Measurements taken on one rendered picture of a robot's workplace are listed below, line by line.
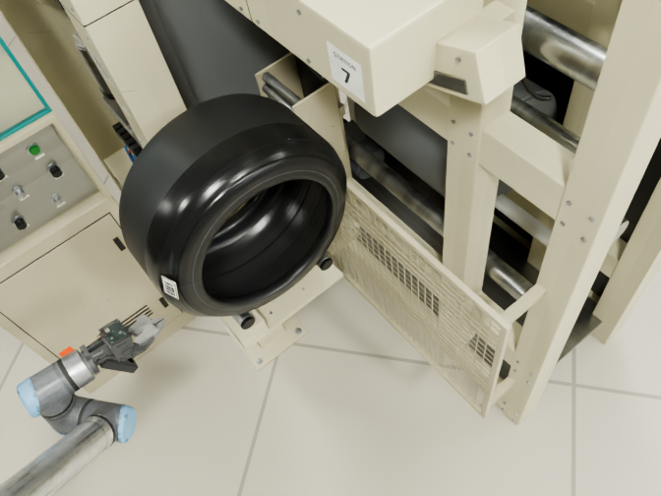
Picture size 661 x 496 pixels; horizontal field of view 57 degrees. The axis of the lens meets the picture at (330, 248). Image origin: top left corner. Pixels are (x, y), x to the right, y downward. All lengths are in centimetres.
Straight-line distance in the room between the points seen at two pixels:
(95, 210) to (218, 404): 98
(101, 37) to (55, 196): 79
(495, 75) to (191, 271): 77
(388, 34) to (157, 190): 64
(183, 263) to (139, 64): 47
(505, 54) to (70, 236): 157
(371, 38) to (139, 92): 73
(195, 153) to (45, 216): 90
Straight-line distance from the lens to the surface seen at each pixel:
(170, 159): 139
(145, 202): 141
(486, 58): 103
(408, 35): 101
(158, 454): 267
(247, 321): 170
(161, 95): 158
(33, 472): 146
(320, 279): 185
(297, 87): 200
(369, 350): 261
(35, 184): 208
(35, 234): 219
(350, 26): 101
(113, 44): 147
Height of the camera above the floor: 239
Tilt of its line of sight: 56 degrees down
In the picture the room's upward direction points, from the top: 13 degrees counter-clockwise
